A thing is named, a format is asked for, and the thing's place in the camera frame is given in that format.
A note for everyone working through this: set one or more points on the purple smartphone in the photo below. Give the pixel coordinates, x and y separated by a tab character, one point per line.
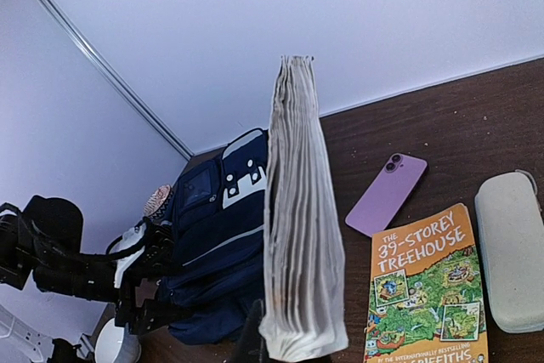
386	194

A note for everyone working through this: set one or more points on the navy blue student backpack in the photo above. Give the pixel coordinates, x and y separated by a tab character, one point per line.
217	216

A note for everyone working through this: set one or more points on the purple cover paperback book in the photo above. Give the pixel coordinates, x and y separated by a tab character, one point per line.
304	257

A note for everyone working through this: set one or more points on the white ceramic bowl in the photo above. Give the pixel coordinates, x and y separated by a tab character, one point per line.
116	345

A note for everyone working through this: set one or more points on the left aluminium frame post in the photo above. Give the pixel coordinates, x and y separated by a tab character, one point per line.
119	85

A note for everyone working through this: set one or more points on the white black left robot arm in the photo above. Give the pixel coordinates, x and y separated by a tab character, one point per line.
42	242

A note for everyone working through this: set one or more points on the beige glasses case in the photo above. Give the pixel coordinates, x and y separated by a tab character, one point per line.
510	225

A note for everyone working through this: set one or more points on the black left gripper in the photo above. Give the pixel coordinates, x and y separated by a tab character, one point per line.
145	253

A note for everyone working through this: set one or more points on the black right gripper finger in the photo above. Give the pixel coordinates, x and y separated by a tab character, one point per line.
251	347

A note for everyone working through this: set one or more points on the orange treehouse paperback book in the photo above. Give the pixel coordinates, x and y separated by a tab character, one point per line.
426	302

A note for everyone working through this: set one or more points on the pink patterned small bowl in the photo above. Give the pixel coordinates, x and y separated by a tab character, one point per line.
157	204

